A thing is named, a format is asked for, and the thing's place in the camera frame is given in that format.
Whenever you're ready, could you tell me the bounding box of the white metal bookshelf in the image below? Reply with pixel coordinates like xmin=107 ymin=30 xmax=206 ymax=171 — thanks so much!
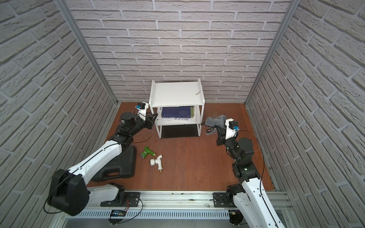
xmin=149 ymin=80 xmax=205 ymax=138

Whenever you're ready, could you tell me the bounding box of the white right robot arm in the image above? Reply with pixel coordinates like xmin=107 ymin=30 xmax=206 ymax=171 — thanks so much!
xmin=215 ymin=121 xmax=285 ymax=228

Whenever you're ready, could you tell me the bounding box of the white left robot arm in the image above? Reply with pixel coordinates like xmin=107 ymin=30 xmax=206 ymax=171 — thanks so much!
xmin=44 ymin=112 xmax=158 ymax=216

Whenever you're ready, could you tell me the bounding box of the green toy drill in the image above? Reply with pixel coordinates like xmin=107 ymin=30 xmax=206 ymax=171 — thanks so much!
xmin=140 ymin=146 xmax=156 ymax=159

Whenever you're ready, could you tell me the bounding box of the black mat under shelf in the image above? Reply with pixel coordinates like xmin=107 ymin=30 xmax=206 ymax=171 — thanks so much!
xmin=161 ymin=124 xmax=199 ymax=139

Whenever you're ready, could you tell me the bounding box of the white toy drill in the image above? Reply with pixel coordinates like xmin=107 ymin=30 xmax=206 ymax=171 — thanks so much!
xmin=150 ymin=155 xmax=163 ymax=172

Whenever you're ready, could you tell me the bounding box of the dark blue book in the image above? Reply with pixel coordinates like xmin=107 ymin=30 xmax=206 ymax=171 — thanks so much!
xmin=161 ymin=106 xmax=194 ymax=118

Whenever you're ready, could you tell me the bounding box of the small green circuit board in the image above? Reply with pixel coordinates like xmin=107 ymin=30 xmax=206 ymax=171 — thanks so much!
xmin=110 ymin=210 xmax=127 ymax=218

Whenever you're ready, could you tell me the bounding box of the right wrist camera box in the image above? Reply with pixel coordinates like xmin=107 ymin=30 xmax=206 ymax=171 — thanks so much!
xmin=225 ymin=118 xmax=239 ymax=140

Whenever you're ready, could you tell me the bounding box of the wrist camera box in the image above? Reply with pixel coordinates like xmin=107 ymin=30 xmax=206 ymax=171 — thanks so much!
xmin=136 ymin=102 xmax=149 ymax=121
xmin=225 ymin=118 xmax=239 ymax=140

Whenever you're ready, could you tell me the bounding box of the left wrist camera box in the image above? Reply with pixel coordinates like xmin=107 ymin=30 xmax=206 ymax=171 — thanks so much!
xmin=136 ymin=102 xmax=149 ymax=121

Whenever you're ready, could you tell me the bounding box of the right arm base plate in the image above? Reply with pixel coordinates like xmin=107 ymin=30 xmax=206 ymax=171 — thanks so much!
xmin=213 ymin=192 xmax=235 ymax=208

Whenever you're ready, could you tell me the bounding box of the black connector with wires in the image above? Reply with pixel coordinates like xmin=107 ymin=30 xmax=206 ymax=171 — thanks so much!
xmin=229 ymin=210 xmax=243 ymax=226

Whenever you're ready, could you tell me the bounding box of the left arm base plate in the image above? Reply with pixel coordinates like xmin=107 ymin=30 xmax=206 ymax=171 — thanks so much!
xmin=100 ymin=192 xmax=141 ymax=207

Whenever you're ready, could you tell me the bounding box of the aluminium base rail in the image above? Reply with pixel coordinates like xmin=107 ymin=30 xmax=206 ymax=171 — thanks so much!
xmin=81 ymin=191 xmax=298 ymax=228

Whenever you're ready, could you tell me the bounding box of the white perforated cable duct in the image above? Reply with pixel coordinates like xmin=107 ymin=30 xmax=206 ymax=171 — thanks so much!
xmin=67 ymin=209 xmax=229 ymax=219

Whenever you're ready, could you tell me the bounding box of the aluminium corner post left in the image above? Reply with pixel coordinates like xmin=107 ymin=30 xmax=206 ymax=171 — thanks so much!
xmin=55 ymin=0 xmax=118 ymax=105

